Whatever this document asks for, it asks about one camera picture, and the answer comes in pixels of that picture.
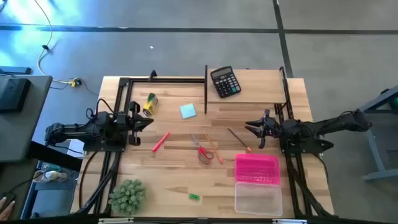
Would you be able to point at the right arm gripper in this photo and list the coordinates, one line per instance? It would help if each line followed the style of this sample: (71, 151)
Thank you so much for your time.
(272, 128)

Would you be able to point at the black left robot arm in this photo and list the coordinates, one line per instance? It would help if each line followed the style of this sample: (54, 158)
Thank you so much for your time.
(93, 127)

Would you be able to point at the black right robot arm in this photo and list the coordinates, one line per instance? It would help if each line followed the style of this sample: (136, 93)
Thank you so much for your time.
(326, 126)

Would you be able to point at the black computer mouse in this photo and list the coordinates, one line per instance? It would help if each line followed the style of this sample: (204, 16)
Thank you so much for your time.
(9, 195)

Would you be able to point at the blue-grey metal table frame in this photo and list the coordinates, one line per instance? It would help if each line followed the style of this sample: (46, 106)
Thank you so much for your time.
(382, 175)

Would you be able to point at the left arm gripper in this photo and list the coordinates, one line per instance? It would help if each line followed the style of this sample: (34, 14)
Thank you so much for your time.
(134, 107)

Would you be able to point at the yellow green crayon box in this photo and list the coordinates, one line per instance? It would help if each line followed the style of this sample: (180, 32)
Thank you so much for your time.
(150, 105)

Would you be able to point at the wooden riser shelf black legs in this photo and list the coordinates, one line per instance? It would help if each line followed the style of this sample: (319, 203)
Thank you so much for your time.
(261, 87)

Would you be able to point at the dark pencil orange eraser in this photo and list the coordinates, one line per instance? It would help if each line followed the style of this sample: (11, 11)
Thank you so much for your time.
(239, 140)

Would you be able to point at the blue grey storage cart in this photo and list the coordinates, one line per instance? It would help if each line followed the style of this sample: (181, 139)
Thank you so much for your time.
(53, 202)

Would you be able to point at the small green eraser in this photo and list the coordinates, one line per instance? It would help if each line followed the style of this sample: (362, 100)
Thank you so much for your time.
(194, 196)

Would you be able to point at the green ball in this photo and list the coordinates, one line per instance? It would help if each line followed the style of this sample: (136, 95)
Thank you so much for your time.
(395, 103)

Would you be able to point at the pink highlighter pen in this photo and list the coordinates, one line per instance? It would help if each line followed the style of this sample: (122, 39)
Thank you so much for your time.
(161, 141)

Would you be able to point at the black aluminium table frame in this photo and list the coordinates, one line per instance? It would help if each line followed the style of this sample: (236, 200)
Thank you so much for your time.
(168, 80)

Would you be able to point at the person's hand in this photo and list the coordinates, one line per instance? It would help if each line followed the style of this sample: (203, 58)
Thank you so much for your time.
(6, 209)

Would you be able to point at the black box device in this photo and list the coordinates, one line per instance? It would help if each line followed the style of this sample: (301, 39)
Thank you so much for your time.
(14, 95)

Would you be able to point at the yellow black plug connector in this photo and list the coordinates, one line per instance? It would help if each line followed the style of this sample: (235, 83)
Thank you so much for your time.
(74, 83)

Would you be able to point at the black desk calculator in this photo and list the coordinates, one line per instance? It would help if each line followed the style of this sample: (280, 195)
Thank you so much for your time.
(225, 82)

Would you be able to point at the grey desk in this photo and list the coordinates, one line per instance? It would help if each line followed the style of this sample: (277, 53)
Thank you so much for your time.
(21, 130)

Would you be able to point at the green artificial plant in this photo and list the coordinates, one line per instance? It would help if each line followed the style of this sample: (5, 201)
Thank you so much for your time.
(128, 196)

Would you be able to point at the silver metal bracket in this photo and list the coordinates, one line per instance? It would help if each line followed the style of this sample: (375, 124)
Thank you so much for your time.
(289, 221)
(115, 220)

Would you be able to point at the clear pencil case pink lid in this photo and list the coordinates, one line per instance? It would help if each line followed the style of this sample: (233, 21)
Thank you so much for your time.
(257, 169)

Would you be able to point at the blue sticky note pad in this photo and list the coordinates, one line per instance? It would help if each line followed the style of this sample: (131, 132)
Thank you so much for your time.
(187, 111)

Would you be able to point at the dark flat device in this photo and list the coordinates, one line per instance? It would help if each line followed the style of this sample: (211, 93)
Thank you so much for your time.
(15, 70)

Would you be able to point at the black angled beam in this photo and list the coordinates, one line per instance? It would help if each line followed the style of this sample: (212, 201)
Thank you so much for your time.
(53, 155)

